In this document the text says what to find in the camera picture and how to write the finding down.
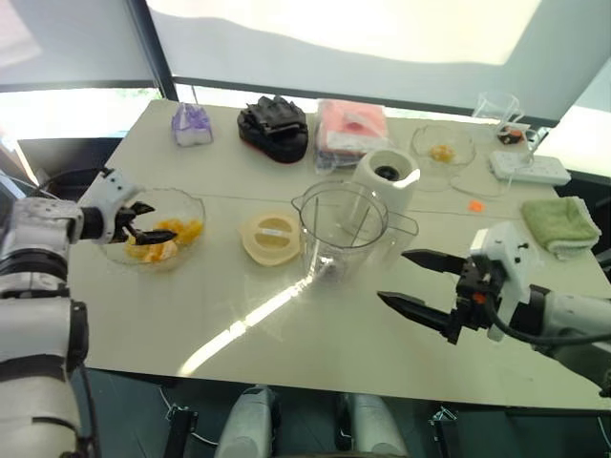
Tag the dark window post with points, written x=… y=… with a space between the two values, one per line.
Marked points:
x=153 y=47

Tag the small orange scrap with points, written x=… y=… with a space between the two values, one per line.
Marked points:
x=476 y=206

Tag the dark window rail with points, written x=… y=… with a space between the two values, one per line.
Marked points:
x=334 y=90

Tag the cream blender jar lid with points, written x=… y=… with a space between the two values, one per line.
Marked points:
x=269 y=238

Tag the large clear glass bowl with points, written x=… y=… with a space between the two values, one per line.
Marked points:
x=191 y=205

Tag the black crumpled glove pile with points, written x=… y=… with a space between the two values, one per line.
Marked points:
x=274 y=129

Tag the folded green towel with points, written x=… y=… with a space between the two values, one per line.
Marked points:
x=558 y=224

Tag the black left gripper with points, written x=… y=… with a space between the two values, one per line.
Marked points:
x=125 y=224

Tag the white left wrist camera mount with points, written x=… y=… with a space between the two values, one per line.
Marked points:
x=109 y=188

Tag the flat clear plastic lid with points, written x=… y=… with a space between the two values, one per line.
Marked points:
x=477 y=183

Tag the small black orange gadget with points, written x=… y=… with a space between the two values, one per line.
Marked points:
x=510 y=136

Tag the clear plastic pitcher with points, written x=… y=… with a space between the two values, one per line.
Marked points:
x=532 y=143

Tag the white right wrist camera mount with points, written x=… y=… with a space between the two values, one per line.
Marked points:
x=506 y=257

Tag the clear blender jar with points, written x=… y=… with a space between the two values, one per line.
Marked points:
x=341 y=229

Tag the white blender base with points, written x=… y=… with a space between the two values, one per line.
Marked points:
x=382 y=183

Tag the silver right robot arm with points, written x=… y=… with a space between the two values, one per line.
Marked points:
x=575 y=324

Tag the purple and white bag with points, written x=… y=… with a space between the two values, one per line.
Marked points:
x=192 y=125

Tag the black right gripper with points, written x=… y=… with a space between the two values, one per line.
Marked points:
x=475 y=296

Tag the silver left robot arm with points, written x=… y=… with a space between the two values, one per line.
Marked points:
x=33 y=305

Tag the white power strip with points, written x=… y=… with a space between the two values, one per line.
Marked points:
x=530 y=167

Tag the clear measuring cup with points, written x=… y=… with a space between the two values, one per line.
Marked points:
x=499 y=107

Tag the pink cloths in plastic pack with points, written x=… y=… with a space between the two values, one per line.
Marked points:
x=351 y=126

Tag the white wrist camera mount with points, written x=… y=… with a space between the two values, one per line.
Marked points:
x=506 y=257
x=109 y=188

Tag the small clear glass bowl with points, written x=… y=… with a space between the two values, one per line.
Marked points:
x=446 y=138

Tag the yellow fruit piece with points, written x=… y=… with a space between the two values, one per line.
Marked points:
x=441 y=152

